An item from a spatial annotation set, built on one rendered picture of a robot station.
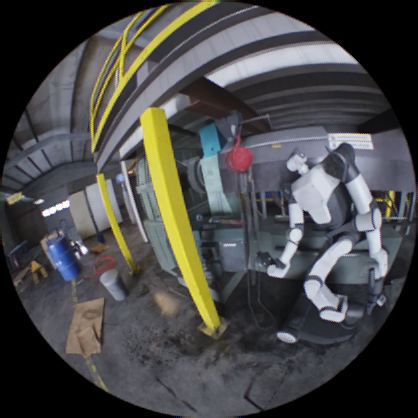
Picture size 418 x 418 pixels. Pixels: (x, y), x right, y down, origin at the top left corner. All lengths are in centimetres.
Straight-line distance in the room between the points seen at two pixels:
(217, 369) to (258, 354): 34
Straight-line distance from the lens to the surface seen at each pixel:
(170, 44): 90
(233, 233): 111
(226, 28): 70
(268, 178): 136
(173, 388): 143
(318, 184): 66
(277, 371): 135
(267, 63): 103
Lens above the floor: 132
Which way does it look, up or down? 16 degrees down
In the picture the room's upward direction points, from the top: 12 degrees counter-clockwise
